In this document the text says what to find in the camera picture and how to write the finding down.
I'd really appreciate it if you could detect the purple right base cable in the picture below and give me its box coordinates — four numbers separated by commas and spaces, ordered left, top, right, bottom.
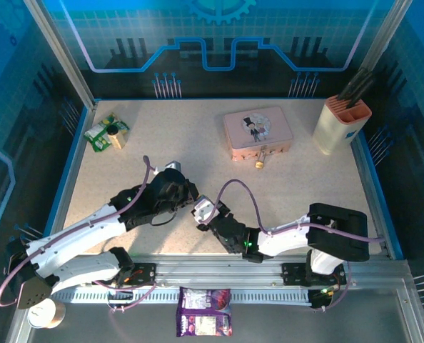
311, 262, 354, 314

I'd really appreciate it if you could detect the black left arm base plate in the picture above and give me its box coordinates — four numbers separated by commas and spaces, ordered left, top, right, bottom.
117, 262, 158, 289

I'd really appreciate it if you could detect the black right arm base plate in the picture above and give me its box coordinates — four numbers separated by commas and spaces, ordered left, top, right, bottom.
281, 262, 348, 287

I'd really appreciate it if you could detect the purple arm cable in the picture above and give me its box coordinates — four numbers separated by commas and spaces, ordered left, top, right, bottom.
0, 154, 152, 308
199, 178, 385, 244

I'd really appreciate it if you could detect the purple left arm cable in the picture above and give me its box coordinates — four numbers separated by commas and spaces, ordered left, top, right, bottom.
0, 154, 152, 308

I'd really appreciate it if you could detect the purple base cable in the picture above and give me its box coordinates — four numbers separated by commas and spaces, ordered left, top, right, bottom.
92, 280, 161, 314
311, 262, 354, 314

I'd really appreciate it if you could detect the aluminium frame post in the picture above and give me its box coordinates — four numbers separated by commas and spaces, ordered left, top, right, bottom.
360, 0, 415, 72
21, 0, 98, 110

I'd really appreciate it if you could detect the pink tin box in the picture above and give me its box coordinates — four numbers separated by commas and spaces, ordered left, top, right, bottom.
222, 105, 294, 162

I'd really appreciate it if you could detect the small beige bottle black cap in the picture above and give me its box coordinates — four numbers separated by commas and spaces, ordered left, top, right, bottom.
106, 125, 128, 150

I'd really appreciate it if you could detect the purple snack bag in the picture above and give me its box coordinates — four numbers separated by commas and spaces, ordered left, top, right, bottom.
175, 286, 233, 338

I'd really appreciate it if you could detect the white slotted cable duct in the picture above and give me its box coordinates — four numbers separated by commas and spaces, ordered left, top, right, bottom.
51, 287, 313, 305

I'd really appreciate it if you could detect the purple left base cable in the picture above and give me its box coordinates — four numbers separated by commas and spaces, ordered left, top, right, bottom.
92, 280, 161, 314

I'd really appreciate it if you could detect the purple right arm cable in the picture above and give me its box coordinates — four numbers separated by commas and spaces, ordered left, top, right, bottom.
199, 178, 385, 244

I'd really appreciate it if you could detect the aluminium mounting rail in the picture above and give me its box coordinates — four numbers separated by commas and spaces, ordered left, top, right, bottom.
79, 252, 411, 289

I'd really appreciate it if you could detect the black handled knife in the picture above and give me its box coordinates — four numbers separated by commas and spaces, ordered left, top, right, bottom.
345, 81, 376, 109
337, 67, 368, 100
343, 73, 374, 104

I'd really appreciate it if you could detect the green snack packet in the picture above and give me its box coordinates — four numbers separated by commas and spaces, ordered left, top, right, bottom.
83, 112, 131, 154

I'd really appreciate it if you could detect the cream knife block orange top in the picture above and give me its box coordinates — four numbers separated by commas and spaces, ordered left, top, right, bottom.
311, 95, 373, 156

